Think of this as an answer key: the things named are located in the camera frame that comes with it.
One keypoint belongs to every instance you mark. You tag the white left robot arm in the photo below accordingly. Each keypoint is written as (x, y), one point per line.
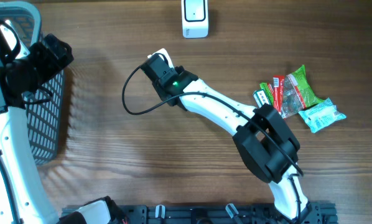
(22, 196)

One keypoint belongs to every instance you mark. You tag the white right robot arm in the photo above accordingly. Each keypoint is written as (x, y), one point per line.
(264, 141)

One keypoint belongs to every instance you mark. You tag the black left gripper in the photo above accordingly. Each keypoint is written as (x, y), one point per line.
(53, 64)

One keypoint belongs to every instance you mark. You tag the white barcode scanner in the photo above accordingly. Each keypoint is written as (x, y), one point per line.
(195, 22)

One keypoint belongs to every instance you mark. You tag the grey plastic mesh basket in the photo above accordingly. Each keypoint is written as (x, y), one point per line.
(20, 27)

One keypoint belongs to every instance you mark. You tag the mint wet wipes pack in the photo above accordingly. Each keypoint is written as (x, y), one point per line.
(321, 115)

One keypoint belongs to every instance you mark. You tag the green snack bag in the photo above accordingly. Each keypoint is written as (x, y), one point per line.
(297, 96)

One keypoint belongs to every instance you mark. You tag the red drink mix sachet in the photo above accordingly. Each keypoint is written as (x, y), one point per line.
(278, 87)

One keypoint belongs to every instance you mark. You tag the green chewing gum pack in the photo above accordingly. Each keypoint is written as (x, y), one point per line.
(261, 98)

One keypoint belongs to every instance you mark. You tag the black mounting rail base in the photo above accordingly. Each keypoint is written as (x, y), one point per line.
(265, 213)

